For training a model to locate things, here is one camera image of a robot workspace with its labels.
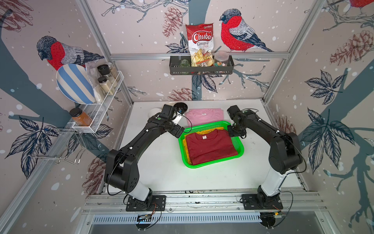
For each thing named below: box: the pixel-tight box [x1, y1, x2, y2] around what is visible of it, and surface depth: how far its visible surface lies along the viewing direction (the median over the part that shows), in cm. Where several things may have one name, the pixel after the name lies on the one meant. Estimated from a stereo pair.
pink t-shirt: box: [185, 107, 225, 128], surface depth 113 cm
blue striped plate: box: [56, 63, 96, 105], surface depth 68 cm
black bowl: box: [173, 102, 188, 114], surface depth 112 cm
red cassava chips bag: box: [185, 22, 215, 67], surface depth 84 cm
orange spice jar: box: [69, 107, 93, 127], surface depth 63 cm
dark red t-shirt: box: [186, 129, 239, 165], surface depth 93 cm
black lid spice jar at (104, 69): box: [97, 63, 113, 78], surface depth 81 cm
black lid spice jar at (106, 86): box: [97, 76, 115, 96], surface depth 78 cm
